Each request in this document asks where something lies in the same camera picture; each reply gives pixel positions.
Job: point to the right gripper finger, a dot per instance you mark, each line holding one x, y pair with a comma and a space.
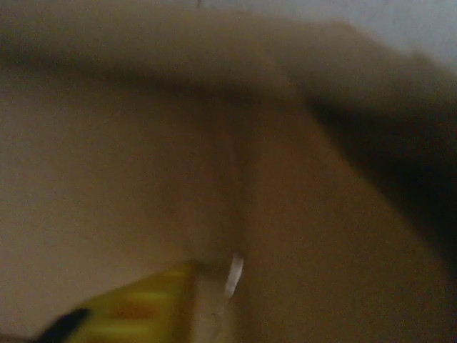
143, 307

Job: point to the brown cardboard box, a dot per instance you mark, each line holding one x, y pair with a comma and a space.
143, 178

